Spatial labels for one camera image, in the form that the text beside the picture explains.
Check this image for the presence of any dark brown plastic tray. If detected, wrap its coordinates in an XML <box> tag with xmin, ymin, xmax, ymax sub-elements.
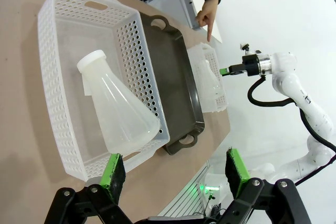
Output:
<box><xmin>138</xmin><ymin>11</ymin><xmax>205</xmax><ymax>156</ymax></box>

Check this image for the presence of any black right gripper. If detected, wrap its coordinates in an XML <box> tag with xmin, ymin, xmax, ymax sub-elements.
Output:
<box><xmin>219</xmin><ymin>54</ymin><xmax>260</xmax><ymax>77</ymax></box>

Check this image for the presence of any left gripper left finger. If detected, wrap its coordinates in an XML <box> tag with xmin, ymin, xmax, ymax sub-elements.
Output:
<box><xmin>46</xmin><ymin>153</ymin><xmax>137</xmax><ymax>224</ymax></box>

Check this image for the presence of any person's left hand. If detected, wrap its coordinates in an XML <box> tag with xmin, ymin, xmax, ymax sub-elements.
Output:
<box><xmin>195</xmin><ymin>0</ymin><xmax>221</xmax><ymax>42</ymax></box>

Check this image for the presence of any aluminium profile frame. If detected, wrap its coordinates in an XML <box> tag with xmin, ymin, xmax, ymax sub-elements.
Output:
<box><xmin>157</xmin><ymin>161</ymin><xmax>211</xmax><ymax>224</ymax></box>

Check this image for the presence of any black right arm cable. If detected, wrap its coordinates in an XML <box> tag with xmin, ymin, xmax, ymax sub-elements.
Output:
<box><xmin>248</xmin><ymin>75</ymin><xmax>336</xmax><ymax>186</ymax></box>

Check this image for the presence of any white perforated plastic basket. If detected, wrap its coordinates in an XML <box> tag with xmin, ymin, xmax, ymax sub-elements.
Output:
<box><xmin>187</xmin><ymin>42</ymin><xmax>228</xmax><ymax>113</ymax></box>
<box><xmin>37</xmin><ymin>0</ymin><xmax>171</xmax><ymax>182</ymax></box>

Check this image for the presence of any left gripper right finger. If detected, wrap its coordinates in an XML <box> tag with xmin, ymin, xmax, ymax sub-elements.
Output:
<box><xmin>217</xmin><ymin>148</ymin><xmax>308</xmax><ymax>224</ymax></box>

